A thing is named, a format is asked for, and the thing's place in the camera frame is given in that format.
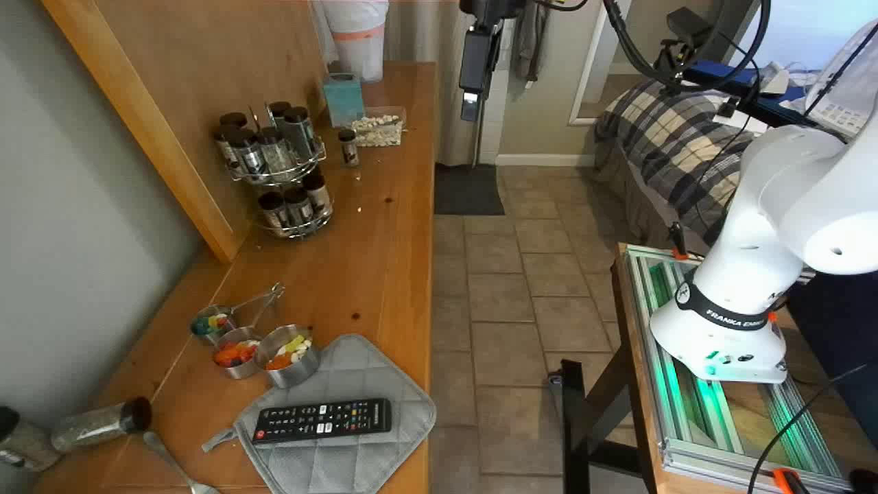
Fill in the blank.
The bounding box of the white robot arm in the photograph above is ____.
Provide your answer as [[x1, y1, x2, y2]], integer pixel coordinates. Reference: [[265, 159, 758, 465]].
[[650, 22, 878, 383]]

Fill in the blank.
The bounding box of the lone spice bottle black cap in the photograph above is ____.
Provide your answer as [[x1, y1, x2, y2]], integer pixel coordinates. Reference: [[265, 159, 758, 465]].
[[339, 128, 359, 163]]

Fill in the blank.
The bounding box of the circular metal spice rack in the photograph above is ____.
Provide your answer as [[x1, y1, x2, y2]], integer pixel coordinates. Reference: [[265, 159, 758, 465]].
[[211, 102, 332, 239]]

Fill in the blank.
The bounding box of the dark floor mat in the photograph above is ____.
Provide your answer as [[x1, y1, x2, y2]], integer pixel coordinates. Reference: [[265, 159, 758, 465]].
[[435, 163, 505, 217]]

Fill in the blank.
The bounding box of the clear tray of white pieces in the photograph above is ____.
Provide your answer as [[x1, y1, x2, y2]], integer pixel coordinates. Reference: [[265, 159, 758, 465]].
[[351, 109, 403, 147]]

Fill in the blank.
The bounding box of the pine wooden dresser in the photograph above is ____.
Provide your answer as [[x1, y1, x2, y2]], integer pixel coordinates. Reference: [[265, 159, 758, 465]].
[[37, 63, 439, 494]]

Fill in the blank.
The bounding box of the teal tissue box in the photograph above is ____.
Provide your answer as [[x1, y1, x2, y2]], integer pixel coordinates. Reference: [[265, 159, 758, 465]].
[[324, 76, 366, 126]]

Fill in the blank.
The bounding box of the large metal measuring cup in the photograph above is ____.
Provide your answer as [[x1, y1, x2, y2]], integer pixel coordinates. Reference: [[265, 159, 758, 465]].
[[265, 323, 322, 387]]

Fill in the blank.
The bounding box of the black tv remote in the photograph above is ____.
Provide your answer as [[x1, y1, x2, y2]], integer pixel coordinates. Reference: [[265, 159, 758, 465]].
[[252, 397, 392, 443]]

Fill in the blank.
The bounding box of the grey quilted pot holder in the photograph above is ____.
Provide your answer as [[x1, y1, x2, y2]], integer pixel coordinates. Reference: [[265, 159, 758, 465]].
[[234, 335, 436, 494]]

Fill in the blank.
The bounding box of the medium metal measuring cup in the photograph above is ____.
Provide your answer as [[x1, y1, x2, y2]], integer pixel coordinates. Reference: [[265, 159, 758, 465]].
[[215, 341, 265, 378]]

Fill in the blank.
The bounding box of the white trash bin with bag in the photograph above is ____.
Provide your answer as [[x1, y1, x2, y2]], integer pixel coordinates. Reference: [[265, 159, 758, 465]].
[[319, 0, 389, 81]]

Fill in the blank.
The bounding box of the wooden backboard panel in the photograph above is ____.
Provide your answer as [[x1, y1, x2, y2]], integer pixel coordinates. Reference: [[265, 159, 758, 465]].
[[41, 0, 324, 260]]

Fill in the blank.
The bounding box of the metal spoon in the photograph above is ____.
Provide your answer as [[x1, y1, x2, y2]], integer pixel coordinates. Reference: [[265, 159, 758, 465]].
[[141, 431, 219, 494]]

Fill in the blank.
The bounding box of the dark shaker at left edge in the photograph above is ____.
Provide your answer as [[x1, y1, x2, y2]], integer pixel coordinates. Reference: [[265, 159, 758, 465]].
[[0, 405, 57, 471]]

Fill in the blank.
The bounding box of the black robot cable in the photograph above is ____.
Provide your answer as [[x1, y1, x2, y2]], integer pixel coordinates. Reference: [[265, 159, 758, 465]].
[[602, 0, 775, 89]]

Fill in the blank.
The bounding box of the aluminium frame robot table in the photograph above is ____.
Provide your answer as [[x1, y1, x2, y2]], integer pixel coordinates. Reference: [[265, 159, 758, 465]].
[[561, 240, 878, 494]]

